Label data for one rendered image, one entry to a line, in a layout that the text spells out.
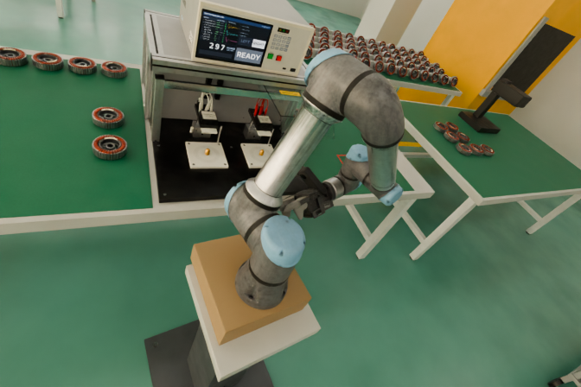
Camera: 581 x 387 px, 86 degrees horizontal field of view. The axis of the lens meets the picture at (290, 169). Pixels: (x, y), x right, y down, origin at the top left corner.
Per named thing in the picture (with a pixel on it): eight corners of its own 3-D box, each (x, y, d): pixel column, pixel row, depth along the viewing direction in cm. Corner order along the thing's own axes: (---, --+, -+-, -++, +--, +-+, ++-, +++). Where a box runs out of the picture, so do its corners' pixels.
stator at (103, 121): (124, 130, 126) (124, 123, 124) (92, 129, 121) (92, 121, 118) (123, 113, 133) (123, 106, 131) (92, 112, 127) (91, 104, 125)
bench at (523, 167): (535, 237, 318) (605, 187, 272) (411, 266, 230) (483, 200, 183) (461, 163, 387) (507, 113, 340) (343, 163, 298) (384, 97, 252)
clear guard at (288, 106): (334, 140, 126) (340, 128, 122) (281, 137, 114) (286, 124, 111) (303, 95, 146) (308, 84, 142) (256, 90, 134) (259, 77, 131)
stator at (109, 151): (125, 161, 115) (125, 154, 112) (90, 160, 110) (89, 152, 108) (128, 142, 122) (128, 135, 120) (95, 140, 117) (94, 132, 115)
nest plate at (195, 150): (227, 168, 127) (228, 166, 127) (190, 168, 120) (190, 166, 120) (220, 144, 137) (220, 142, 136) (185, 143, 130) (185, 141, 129)
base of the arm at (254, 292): (292, 305, 87) (304, 286, 81) (240, 314, 80) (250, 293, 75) (277, 259, 98) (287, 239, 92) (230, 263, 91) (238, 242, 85)
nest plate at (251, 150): (280, 168, 139) (281, 165, 138) (249, 168, 132) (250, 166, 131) (270, 146, 148) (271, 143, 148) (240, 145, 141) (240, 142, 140)
